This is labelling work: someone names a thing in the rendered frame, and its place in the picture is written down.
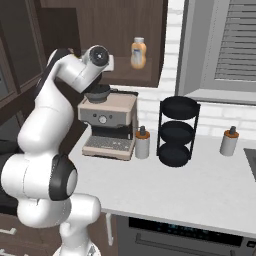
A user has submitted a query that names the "dark wood lower cabinet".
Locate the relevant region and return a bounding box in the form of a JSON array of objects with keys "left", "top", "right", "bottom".
[{"left": 0, "top": 212, "right": 118, "bottom": 256}]

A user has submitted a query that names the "dark glass cabinet door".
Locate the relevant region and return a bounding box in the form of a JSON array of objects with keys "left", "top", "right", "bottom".
[{"left": 0, "top": 0, "right": 48, "bottom": 111}]

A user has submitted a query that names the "grey dishwasher handle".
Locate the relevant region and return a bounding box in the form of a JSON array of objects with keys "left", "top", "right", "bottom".
[{"left": 134, "top": 232, "right": 236, "bottom": 256}]

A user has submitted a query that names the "black three-tier stand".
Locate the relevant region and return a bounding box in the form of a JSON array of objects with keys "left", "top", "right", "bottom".
[{"left": 156, "top": 95, "right": 202, "bottom": 168}]

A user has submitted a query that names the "white shaker with orange band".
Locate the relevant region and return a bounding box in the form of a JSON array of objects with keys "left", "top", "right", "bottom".
[
  {"left": 219, "top": 125, "right": 240, "bottom": 157},
  {"left": 134, "top": 125, "right": 151, "bottom": 160}
]

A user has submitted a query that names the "white drawer handle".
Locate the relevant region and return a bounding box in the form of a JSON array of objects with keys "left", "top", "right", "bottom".
[
  {"left": 0, "top": 248, "right": 18, "bottom": 256},
  {"left": 0, "top": 227, "right": 18, "bottom": 236}
]

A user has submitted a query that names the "white cabinet door handle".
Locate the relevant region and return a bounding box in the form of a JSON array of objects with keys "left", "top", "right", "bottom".
[{"left": 105, "top": 212, "right": 115, "bottom": 247}]

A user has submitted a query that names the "dark wood open cabinet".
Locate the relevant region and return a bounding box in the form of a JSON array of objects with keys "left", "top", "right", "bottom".
[{"left": 35, "top": 0, "right": 169, "bottom": 89}]

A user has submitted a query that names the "window with grey blinds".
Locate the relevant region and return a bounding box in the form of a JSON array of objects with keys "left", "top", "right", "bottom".
[{"left": 175, "top": 0, "right": 256, "bottom": 106}]

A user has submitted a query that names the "beige espresso coffee machine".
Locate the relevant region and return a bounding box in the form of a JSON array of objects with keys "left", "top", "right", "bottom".
[{"left": 77, "top": 84, "right": 140, "bottom": 162}]

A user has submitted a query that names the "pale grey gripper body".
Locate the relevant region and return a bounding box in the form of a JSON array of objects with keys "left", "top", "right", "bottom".
[{"left": 102, "top": 54, "right": 116, "bottom": 73}]

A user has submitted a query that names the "grey dishwasher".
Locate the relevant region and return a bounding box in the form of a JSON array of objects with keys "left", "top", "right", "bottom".
[{"left": 116, "top": 214, "right": 256, "bottom": 256}]

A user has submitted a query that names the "grey sink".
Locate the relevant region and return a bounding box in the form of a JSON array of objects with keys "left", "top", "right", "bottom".
[{"left": 243, "top": 147, "right": 256, "bottom": 182}]

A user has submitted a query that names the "orange condiment bottle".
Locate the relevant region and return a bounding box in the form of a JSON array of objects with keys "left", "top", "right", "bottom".
[{"left": 130, "top": 36, "right": 148, "bottom": 71}]

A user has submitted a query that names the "black hob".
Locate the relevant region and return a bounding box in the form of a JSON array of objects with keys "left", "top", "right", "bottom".
[{"left": 0, "top": 139, "right": 24, "bottom": 215}]

